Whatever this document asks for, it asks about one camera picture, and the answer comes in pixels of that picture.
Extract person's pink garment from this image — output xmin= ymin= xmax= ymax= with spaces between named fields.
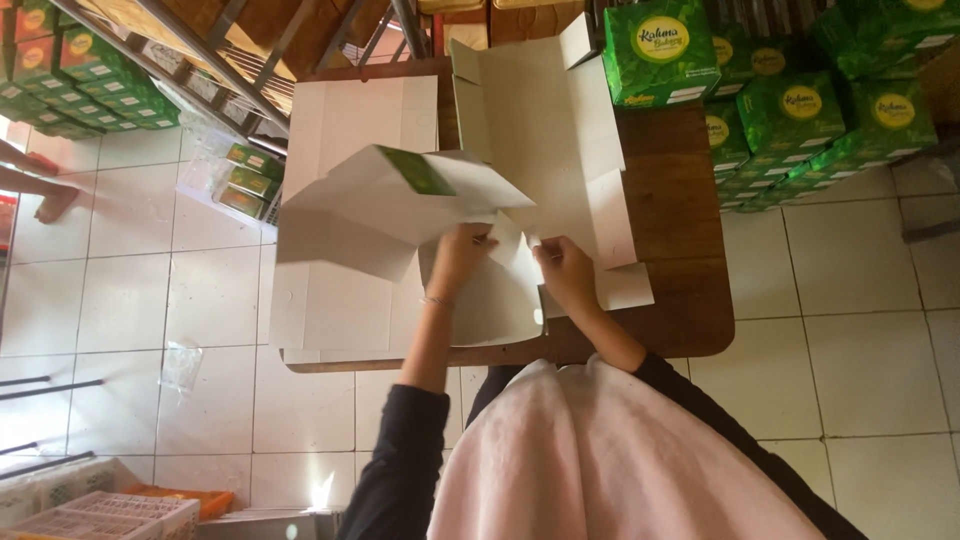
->
xmin=426 ymin=352 xmax=828 ymax=540

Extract grey metal rack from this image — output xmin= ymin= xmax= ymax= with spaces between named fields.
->
xmin=49 ymin=0 xmax=430 ymax=159

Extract grey metal box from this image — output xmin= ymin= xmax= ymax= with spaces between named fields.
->
xmin=196 ymin=507 xmax=345 ymax=540

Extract clear plastic wrapper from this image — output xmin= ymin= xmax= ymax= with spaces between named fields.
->
xmin=158 ymin=340 xmax=205 ymax=393

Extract unfolded white cardboard blank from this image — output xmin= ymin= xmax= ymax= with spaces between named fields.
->
xmin=448 ymin=10 xmax=656 ymax=313

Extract person's right hand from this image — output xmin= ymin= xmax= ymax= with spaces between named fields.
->
xmin=531 ymin=235 xmax=603 ymax=316

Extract person's left hand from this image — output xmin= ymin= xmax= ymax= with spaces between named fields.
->
xmin=425 ymin=222 xmax=501 ymax=306

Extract stack of flat white cardboards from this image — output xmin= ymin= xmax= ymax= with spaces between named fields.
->
xmin=267 ymin=74 xmax=441 ymax=367

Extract white cardboard box green print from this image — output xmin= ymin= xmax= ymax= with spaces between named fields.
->
xmin=275 ymin=144 xmax=549 ymax=351

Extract brown cardboard cartons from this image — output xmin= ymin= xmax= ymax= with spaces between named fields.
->
xmin=415 ymin=0 xmax=588 ymax=55

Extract clear plastic bag with packets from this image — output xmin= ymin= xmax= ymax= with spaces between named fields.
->
xmin=175 ymin=126 xmax=287 ymax=229

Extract stack of small green packets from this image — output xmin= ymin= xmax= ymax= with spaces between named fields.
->
xmin=0 ymin=0 xmax=182 ymax=141

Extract white plastic crate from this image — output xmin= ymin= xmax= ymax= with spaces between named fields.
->
xmin=0 ymin=456 xmax=201 ymax=540

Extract orange plastic crate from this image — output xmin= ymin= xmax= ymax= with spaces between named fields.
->
xmin=122 ymin=483 xmax=235 ymax=523

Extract dark metal rods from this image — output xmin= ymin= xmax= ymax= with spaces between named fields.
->
xmin=0 ymin=373 xmax=106 ymax=483

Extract brown wooden table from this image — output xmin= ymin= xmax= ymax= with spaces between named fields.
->
xmin=280 ymin=55 xmax=737 ymax=375

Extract stack of large green boxes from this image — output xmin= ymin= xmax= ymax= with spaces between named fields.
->
xmin=602 ymin=0 xmax=960 ymax=216

